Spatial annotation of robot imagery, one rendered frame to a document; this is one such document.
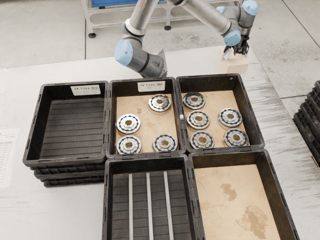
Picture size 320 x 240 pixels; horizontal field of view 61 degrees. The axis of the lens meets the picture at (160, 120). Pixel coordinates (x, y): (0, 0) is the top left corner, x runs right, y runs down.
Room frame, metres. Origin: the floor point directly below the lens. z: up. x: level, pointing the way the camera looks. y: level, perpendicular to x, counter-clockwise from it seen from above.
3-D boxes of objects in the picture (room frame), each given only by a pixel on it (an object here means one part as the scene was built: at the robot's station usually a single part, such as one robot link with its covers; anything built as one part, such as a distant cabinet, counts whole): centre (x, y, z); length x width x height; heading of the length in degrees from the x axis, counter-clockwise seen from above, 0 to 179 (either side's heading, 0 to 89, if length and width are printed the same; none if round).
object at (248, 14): (1.19, -0.43, 1.05); 0.09 x 0.08 x 0.11; 91
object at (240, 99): (0.70, -0.23, 0.87); 0.40 x 0.30 x 0.11; 4
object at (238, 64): (1.21, -0.42, 0.74); 0.16 x 0.12 x 0.07; 9
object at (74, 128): (0.65, 0.36, 0.87); 0.40 x 0.30 x 0.11; 4
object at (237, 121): (0.71, -0.31, 0.86); 0.10 x 0.10 x 0.01
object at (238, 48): (1.19, -0.43, 0.89); 0.09 x 0.08 x 0.12; 9
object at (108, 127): (0.68, 0.06, 0.92); 0.40 x 0.30 x 0.02; 4
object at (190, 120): (0.70, -0.17, 0.86); 0.10 x 0.10 x 0.01
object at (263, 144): (0.70, -0.23, 0.92); 0.40 x 0.30 x 0.02; 4
